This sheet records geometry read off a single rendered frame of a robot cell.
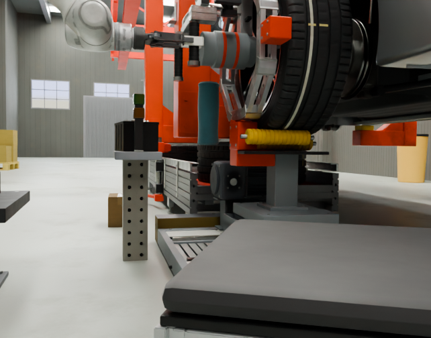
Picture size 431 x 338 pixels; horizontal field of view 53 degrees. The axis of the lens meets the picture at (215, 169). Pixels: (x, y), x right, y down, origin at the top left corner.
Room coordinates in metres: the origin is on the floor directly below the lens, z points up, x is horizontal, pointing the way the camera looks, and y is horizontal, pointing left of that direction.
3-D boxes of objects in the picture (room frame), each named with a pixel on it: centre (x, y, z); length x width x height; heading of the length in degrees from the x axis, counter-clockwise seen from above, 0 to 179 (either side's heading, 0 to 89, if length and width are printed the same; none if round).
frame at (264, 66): (1.73, -0.11, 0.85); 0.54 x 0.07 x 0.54; 14
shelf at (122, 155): (1.78, 0.33, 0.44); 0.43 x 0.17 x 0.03; 14
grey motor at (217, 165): (2.07, -0.19, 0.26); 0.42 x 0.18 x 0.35; 104
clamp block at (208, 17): (1.51, 0.05, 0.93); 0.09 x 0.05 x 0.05; 104
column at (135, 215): (1.81, 0.34, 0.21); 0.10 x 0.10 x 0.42; 14
